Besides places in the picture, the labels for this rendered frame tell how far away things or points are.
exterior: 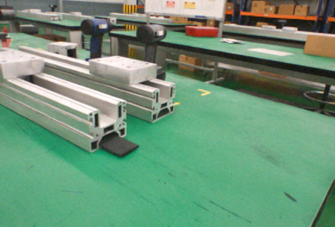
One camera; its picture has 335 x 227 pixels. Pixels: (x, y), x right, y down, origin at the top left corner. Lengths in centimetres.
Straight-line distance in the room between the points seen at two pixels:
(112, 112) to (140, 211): 24
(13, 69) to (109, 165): 39
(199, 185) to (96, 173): 18
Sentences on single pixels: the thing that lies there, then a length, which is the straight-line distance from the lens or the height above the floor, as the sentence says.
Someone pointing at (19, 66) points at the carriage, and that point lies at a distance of 77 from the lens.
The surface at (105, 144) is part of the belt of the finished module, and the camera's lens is 54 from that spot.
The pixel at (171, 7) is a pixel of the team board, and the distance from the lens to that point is 411.
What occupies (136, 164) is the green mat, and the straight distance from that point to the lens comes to 49.
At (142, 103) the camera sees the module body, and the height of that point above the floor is 82.
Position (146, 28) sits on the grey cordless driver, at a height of 99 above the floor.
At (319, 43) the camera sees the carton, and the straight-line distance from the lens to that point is 236.
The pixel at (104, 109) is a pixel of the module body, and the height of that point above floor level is 84.
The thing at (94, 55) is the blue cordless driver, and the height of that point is 86.
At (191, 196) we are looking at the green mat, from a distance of 43.
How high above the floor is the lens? 105
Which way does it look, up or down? 20 degrees down
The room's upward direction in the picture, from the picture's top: 4 degrees clockwise
